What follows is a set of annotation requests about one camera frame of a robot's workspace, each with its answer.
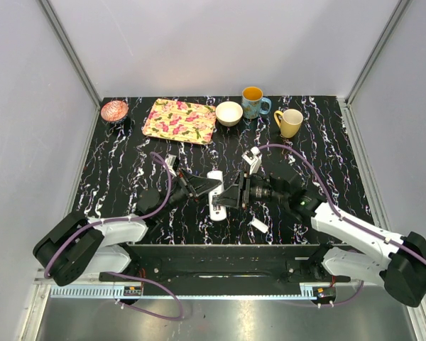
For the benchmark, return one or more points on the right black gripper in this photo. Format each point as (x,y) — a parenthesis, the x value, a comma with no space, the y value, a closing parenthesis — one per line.
(230,197)

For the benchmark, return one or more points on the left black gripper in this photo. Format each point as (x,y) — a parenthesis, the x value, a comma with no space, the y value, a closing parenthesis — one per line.
(197,186)

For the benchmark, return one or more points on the white remote control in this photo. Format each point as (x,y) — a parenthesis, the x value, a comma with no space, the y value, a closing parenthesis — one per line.
(217,212)

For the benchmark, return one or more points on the white battery compartment cover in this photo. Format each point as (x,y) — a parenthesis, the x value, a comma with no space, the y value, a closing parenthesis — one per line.
(259,225)

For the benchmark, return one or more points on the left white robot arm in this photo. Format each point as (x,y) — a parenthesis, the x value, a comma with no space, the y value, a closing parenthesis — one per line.
(80,244)

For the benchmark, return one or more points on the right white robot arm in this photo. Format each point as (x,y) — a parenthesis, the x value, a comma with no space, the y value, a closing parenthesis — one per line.
(390,260)

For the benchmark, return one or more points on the cream ceramic bowl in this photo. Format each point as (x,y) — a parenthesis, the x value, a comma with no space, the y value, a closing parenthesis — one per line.
(229,113)

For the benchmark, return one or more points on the floral rectangular tray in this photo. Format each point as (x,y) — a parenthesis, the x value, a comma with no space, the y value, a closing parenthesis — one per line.
(180,121)

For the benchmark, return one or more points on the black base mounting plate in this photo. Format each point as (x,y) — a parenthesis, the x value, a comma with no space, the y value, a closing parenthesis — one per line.
(218,271)

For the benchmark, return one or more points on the yellow mug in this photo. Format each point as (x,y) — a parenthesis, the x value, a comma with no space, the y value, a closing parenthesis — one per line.
(288,121)

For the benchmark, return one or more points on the blue butterfly mug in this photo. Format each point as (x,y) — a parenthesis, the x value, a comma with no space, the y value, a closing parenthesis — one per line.
(254,103)

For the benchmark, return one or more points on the red patterned small bowl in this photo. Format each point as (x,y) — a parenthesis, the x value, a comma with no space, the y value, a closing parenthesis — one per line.
(114,111)

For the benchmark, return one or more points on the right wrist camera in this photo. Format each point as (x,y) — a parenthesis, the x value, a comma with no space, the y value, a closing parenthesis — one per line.
(253,159)

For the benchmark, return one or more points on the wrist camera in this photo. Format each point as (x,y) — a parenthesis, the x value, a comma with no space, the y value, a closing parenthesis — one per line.
(253,159)
(172,161)

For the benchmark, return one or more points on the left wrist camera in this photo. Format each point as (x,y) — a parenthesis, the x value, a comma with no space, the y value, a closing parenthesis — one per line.
(172,161)

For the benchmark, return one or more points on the right aluminium frame post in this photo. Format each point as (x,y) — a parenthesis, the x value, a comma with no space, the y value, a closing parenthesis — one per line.
(390,26)

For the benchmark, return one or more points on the aluminium frame post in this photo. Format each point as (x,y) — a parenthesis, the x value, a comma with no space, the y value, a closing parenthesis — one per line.
(390,26)
(66,44)

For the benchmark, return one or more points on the left aluminium frame post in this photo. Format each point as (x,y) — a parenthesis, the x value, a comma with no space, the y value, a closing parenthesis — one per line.
(66,44)

